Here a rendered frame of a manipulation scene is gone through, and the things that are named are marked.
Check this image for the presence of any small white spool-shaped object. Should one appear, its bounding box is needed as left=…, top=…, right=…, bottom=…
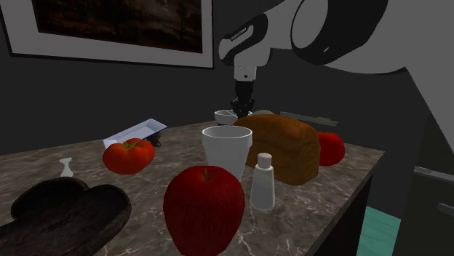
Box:
left=59, top=157, right=75, bottom=178

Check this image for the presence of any red apple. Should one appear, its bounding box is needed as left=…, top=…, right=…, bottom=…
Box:
left=163, top=165, right=247, bottom=256

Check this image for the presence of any grey-green flat knife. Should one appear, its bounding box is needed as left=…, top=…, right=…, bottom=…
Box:
left=279, top=111, right=338, bottom=127

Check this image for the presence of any brown bread loaf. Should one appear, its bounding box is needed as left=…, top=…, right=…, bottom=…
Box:
left=232, top=113, right=322, bottom=186

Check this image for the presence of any dark cabinet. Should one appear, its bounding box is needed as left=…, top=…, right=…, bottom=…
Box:
left=392, top=113, right=454, bottom=256

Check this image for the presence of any white bowl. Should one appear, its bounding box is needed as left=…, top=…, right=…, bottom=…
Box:
left=214, top=109, right=253, bottom=127

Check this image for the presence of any white rectangular tray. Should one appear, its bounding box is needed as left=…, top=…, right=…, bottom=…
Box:
left=103, top=118, right=168, bottom=149

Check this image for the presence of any white cup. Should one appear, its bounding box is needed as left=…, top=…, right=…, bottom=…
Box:
left=202, top=124, right=253, bottom=182

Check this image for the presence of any red tomato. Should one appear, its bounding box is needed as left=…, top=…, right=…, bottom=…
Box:
left=102, top=137, right=156, bottom=175
left=316, top=131, right=346, bottom=167

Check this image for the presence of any dark wooden bowl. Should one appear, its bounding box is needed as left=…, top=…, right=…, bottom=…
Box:
left=0, top=177, right=132, bottom=256

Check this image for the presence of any white salt shaker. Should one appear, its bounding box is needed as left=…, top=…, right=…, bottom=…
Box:
left=249, top=152, right=276, bottom=212

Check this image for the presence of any framed dark wall picture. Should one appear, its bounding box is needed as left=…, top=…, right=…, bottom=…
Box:
left=0, top=0, right=215, bottom=69

